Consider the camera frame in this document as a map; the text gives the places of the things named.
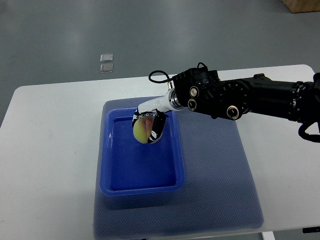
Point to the blue plastic tray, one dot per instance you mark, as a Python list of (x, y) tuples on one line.
[(129, 167)]

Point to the upper metal floor plate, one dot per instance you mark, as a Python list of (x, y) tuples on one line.
[(106, 57)]

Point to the green pink peach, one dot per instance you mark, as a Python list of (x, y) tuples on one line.
[(143, 130)]

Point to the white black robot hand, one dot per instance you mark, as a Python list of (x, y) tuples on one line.
[(158, 107)]

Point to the grey blue mesh mat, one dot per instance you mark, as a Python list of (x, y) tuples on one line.
[(218, 195)]

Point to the white table leg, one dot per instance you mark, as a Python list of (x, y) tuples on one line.
[(268, 235)]

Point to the lower metal floor plate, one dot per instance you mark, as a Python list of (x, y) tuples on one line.
[(106, 68)]

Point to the metal floor plate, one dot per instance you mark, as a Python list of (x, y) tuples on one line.
[(106, 68), (106, 57)]

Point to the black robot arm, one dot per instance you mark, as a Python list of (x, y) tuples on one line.
[(201, 91)]

